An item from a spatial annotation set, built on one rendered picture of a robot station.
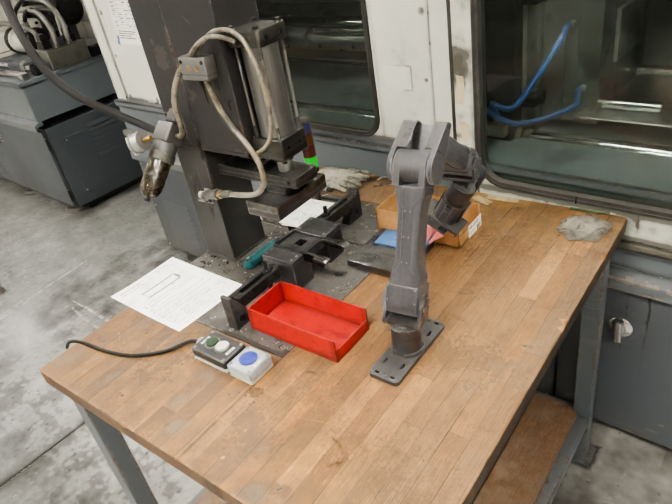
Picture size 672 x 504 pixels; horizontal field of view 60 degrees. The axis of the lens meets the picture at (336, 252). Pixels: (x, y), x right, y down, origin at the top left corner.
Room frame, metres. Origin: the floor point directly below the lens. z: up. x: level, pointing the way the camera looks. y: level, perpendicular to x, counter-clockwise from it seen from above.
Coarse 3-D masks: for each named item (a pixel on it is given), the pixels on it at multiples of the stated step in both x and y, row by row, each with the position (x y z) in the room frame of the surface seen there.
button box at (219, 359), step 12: (216, 336) 1.04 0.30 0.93; (96, 348) 1.11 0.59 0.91; (168, 348) 1.05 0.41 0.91; (192, 348) 1.01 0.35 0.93; (204, 348) 1.00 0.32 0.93; (228, 348) 0.98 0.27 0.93; (240, 348) 0.98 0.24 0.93; (204, 360) 0.99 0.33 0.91; (216, 360) 0.96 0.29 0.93; (228, 360) 0.95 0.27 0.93
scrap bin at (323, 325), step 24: (288, 288) 1.15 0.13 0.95; (264, 312) 1.11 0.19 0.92; (288, 312) 1.11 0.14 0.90; (312, 312) 1.09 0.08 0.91; (336, 312) 1.05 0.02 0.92; (360, 312) 1.01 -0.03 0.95; (288, 336) 1.00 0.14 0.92; (312, 336) 0.95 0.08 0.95; (336, 336) 0.99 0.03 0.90; (360, 336) 0.97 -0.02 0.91; (336, 360) 0.91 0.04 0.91
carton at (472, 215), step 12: (384, 204) 1.44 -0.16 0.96; (396, 204) 1.48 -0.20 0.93; (384, 216) 1.40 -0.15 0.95; (396, 216) 1.37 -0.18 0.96; (468, 216) 1.35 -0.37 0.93; (480, 216) 1.34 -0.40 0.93; (396, 228) 1.37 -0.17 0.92; (468, 228) 1.29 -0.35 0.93; (444, 240) 1.28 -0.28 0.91; (456, 240) 1.25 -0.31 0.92
